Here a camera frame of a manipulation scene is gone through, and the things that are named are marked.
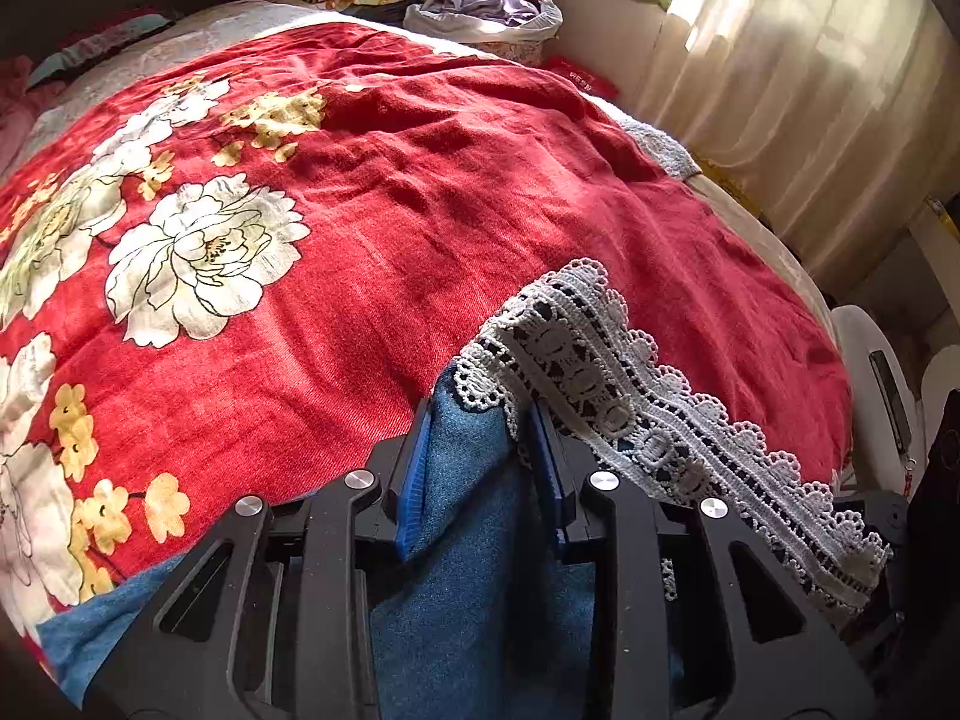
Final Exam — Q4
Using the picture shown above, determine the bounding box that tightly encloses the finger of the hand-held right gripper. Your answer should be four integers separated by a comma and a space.
831, 491, 912, 563
844, 585, 912, 650

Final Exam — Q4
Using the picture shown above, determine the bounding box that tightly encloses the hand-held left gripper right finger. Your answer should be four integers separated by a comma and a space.
525, 397, 882, 720

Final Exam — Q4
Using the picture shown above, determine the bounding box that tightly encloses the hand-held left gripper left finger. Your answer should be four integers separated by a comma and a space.
90, 397, 436, 720

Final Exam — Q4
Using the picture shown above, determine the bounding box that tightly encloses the white plastic appliance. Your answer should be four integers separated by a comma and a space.
829, 304, 922, 496

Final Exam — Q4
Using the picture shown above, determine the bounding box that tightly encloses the red floral blanket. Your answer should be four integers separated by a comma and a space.
0, 0, 856, 683

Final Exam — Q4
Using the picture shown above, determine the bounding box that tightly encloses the white towel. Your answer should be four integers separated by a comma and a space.
622, 116, 702, 181

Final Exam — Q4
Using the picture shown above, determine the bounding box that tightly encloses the red packet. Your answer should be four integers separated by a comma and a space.
540, 54, 622, 98

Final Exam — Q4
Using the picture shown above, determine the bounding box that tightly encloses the cream curtain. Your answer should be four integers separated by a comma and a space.
634, 0, 960, 301

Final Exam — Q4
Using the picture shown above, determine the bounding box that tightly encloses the dark patterned pillow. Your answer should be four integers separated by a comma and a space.
26, 11, 181, 91

